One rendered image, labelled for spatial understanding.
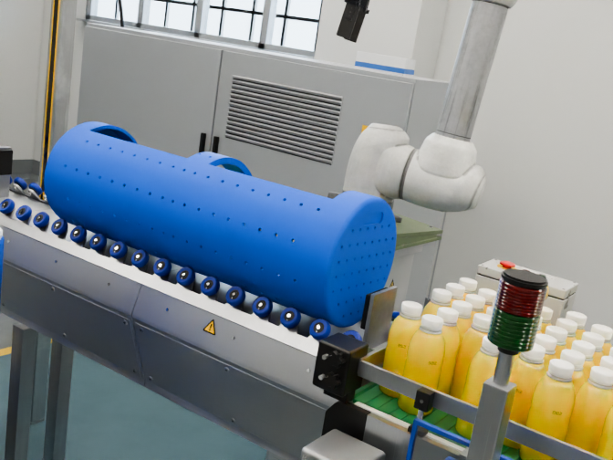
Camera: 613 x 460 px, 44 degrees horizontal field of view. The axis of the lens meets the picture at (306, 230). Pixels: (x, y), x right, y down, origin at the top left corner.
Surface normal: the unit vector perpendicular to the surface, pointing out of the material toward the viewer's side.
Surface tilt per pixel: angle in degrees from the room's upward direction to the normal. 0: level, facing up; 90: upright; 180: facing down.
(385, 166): 85
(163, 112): 90
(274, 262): 96
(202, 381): 110
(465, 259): 90
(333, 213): 39
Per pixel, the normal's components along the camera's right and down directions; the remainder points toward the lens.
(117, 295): -0.48, -0.22
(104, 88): -0.59, 0.10
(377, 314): 0.81, 0.26
